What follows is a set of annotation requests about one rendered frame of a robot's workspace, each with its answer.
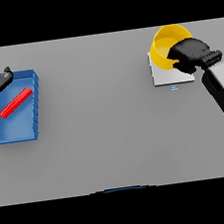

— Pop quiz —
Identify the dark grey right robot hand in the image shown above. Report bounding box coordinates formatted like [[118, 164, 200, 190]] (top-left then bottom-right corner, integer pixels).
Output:
[[164, 34, 224, 78]]

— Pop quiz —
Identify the yellow bowl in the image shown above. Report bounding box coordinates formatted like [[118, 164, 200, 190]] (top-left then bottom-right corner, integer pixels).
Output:
[[146, 22, 197, 72]]

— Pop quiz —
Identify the red beaker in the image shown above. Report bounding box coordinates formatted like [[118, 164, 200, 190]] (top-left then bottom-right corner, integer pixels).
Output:
[[0, 86, 37, 120]]

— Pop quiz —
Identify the pale square measuring scale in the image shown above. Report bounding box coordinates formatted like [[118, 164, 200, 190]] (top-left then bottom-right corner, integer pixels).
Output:
[[147, 47, 198, 95]]

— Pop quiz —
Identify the blue tray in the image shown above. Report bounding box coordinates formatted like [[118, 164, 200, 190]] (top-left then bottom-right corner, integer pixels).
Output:
[[0, 68, 48, 146]]

